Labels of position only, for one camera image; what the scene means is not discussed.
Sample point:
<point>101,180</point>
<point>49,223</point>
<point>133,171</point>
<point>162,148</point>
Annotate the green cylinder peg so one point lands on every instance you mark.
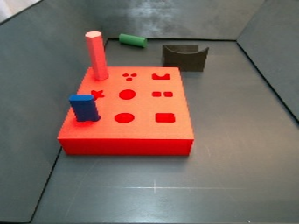
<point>133,40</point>

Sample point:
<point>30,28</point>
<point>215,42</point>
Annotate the red shape sorter board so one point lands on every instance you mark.
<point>143,114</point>

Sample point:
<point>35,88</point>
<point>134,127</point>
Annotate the blue rounded block peg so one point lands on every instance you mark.
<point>85,107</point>

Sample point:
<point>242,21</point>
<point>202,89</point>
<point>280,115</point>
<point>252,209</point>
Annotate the black curved holder stand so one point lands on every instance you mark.
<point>186,57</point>

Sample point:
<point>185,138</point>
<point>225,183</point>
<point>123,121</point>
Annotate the pink hexagonal peg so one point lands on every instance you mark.
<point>97,54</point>

